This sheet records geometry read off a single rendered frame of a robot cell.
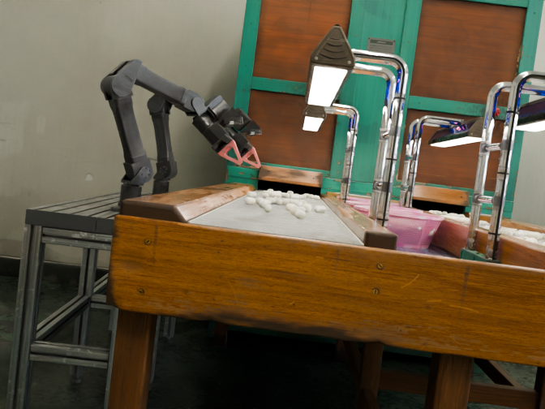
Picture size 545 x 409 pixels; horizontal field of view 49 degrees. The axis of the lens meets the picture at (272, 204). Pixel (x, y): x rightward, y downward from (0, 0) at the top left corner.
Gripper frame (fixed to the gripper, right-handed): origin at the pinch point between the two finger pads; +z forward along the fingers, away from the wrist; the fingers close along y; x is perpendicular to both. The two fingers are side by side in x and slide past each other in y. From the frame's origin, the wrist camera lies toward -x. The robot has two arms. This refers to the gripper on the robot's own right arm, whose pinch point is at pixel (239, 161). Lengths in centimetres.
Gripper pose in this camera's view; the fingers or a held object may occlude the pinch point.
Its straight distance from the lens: 193.3
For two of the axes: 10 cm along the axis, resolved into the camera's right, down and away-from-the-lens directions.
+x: -7.3, 6.8, 0.7
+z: 6.8, 7.3, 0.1
